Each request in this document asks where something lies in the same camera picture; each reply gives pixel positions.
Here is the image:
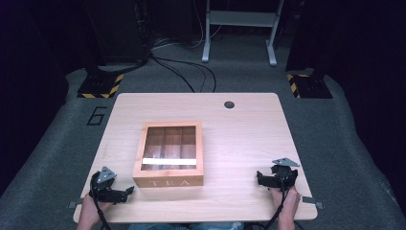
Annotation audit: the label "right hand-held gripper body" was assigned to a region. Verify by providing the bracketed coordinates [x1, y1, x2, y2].
[267, 156, 302, 192]

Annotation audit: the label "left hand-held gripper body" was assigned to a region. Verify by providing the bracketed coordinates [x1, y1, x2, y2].
[89, 166, 128, 204]

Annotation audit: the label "wooden tea box glass lid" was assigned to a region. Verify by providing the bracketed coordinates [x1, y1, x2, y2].
[132, 121, 205, 189]

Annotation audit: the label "person's left hand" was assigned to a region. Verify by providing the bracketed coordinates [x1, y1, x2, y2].
[78, 193, 113, 226]

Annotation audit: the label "person's right hand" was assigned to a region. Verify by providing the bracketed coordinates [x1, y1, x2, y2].
[268, 185, 302, 224]

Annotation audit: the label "black base hazard-striped tape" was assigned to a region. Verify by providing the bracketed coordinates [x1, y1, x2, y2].
[285, 68, 333, 100]
[77, 65, 124, 100]

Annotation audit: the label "white metal stand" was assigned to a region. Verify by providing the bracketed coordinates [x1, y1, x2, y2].
[201, 0, 285, 67]

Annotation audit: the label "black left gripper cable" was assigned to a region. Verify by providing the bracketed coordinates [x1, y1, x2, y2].
[90, 172, 112, 230]

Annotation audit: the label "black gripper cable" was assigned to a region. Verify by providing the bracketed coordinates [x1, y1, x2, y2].
[263, 173, 305, 230]
[90, 172, 112, 230]

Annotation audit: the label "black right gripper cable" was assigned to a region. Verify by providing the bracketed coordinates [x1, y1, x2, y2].
[263, 173, 305, 230]

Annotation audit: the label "grey table bracket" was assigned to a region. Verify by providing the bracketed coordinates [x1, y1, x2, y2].
[302, 195, 325, 210]
[67, 198, 84, 209]

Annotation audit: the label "black floor cables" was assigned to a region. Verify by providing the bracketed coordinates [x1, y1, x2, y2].
[148, 52, 218, 94]

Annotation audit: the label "white floor cable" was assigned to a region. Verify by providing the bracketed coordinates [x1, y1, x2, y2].
[150, 0, 224, 51]

